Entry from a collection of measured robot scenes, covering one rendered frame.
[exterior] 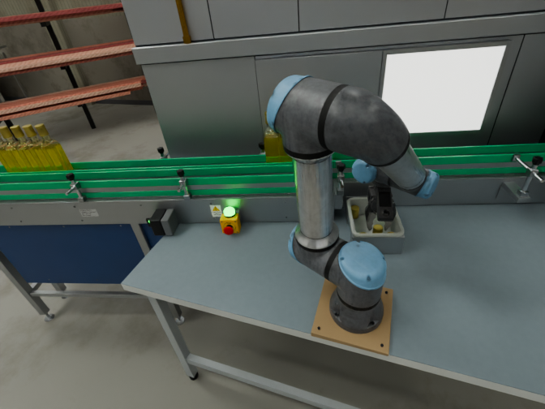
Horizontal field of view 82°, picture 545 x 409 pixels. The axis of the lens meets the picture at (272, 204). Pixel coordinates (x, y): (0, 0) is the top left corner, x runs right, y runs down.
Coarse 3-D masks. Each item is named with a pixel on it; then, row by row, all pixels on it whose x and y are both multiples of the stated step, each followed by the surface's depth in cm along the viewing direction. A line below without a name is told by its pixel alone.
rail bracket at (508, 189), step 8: (512, 160) 116; (520, 160) 113; (536, 160) 104; (528, 168) 107; (536, 168) 106; (528, 176) 107; (536, 176) 105; (504, 184) 119; (512, 184) 118; (528, 184) 109; (504, 192) 123; (512, 192) 115; (520, 192) 112; (528, 192) 111; (520, 200) 112; (528, 200) 112
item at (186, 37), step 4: (176, 0) 111; (180, 0) 111; (176, 4) 112; (180, 4) 111; (180, 8) 112; (180, 12) 113; (180, 16) 113; (184, 16) 114; (180, 20) 114; (184, 20) 114; (184, 24) 115; (184, 28) 116; (184, 32) 116; (184, 36) 117; (188, 36) 117; (184, 40) 118; (188, 40) 118
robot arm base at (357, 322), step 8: (336, 288) 91; (336, 296) 87; (336, 304) 87; (344, 304) 84; (376, 304) 82; (336, 312) 89; (344, 312) 85; (352, 312) 83; (360, 312) 82; (368, 312) 83; (376, 312) 84; (336, 320) 88; (344, 320) 85; (352, 320) 84; (360, 320) 83; (368, 320) 83; (376, 320) 85; (344, 328) 87; (352, 328) 85; (360, 328) 84; (368, 328) 85
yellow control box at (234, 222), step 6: (234, 210) 127; (222, 216) 124; (234, 216) 124; (240, 216) 128; (222, 222) 123; (228, 222) 123; (234, 222) 123; (240, 222) 128; (222, 228) 125; (234, 228) 124; (240, 228) 127
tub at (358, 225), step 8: (352, 200) 124; (360, 200) 123; (360, 208) 125; (352, 216) 115; (360, 216) 125; (376, 216) 125; (352, 224) 111; (360, 224) 121; (392, 224) 116; (400, 224) 109; (352, 232) 108; (368, 232) 117; (384, 232) 117; (400, 232) 106
